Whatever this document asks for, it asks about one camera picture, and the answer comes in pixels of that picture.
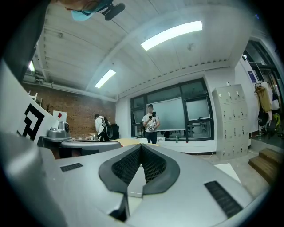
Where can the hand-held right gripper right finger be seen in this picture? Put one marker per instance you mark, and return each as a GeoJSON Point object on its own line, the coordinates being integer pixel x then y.
{"type": "Point", "coordinates": [190, 190]}

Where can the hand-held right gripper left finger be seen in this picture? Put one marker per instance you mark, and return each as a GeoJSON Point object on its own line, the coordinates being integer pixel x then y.
{"type": "Point", "coordinates": [93, 188]}

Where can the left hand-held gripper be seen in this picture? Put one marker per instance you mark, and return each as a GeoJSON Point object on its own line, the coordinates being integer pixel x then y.
{"type": "Point", "coordinates": [31, 122]}

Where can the person's left hand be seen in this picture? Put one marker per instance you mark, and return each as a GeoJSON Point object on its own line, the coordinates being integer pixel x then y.
{"type": "Point", "coordinates": [68, 153]}

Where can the white board with red mark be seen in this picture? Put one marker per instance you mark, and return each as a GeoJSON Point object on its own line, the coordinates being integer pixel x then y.
{"type": "Point", "coordinates": [59, 118]}

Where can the green bottle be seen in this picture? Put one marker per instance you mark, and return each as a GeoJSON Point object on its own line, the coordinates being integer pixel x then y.
{"type": "Point", "coordinates": [176, 139]}

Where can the rectangular ceiling light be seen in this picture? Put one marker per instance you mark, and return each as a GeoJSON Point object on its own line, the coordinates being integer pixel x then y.
{"type": "Point", "coordinates": [172, 35]}
{"type": "Point", "coordinates": [31, 66]}
{"type": "Point", "coordinates": [105, 78]}

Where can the clear plastic box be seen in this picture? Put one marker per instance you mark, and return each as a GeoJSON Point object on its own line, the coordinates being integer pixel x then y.
{"type": "Point", "coordinates": [160, 139]}

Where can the black office chair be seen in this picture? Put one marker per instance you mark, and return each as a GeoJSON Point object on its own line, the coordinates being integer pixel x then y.
{"type": "Point", "coordinates": [115, 131]}

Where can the wooden table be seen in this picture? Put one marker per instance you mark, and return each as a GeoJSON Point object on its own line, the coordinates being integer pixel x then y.
{"type": "Point", "coordinates": [133, 142]}

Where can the grey roll-down screen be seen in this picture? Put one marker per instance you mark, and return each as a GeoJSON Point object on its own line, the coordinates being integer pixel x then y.
{"type": "Point", "coordinates": [170, 115]}

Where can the grey metal lockers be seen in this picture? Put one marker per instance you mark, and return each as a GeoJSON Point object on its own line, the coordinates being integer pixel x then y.
{"type": "Point", "coordinates": [233, 122]}

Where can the black-framed window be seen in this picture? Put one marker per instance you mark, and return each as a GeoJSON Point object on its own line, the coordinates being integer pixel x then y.
{"type": "Point", "coordinates": [197, 91]}

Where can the hanging black bag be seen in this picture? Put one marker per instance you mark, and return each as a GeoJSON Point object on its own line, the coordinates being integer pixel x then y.
{"type": "Point", "coordinates": [263, 118]}

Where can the hanging yellow jacket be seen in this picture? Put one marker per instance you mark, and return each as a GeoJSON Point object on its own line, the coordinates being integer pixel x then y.
{"type": "Point", "coordinates": [263, 98]}

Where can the teal face mask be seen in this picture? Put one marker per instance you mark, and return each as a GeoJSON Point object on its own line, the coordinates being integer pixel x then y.
{"type": "Point", "coordinates": [83, 16]}

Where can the person's head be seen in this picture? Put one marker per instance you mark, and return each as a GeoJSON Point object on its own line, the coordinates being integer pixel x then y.
{"type": "Point", "coordinates": [73, 4]}

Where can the ceiling sensor fixture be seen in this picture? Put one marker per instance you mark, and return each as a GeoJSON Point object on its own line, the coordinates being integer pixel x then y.
{"type": "Point", "coordinates": [190, 46]}

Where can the blue wall poster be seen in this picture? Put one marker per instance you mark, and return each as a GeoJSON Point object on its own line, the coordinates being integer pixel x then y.
{"type": "Point", "coordinates": [250, 77]}

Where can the black head-worn camera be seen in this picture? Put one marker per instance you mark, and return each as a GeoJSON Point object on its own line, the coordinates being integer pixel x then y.
{"type": "Point", "coordinates": [114, 11]}

